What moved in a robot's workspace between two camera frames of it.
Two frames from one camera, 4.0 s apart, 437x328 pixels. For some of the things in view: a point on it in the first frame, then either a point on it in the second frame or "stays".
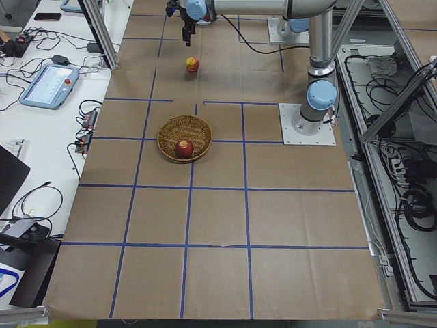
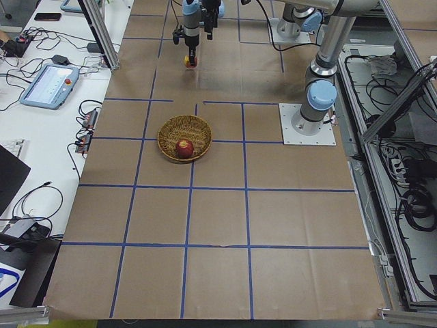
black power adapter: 60,59 stays
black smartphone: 48,16 stays
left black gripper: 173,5 -> 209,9
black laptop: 13,171 stays
